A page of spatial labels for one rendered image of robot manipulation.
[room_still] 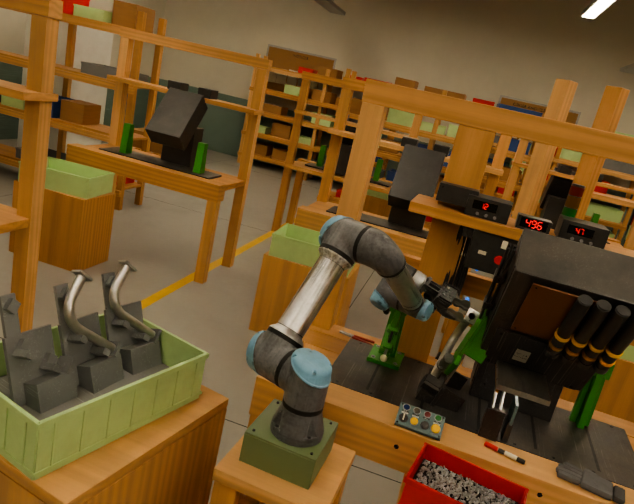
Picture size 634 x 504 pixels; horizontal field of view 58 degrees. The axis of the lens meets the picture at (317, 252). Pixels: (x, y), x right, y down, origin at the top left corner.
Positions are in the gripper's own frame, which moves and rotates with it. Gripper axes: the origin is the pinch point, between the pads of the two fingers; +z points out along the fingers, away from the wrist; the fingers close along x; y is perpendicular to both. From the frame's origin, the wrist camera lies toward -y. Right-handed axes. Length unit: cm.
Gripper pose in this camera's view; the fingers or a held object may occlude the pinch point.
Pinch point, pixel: (468, 317)
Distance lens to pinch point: 214.0
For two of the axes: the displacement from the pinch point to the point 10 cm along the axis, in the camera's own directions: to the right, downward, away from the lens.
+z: 8.4, 5.3, -1.4
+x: 5.4, -7.3, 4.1
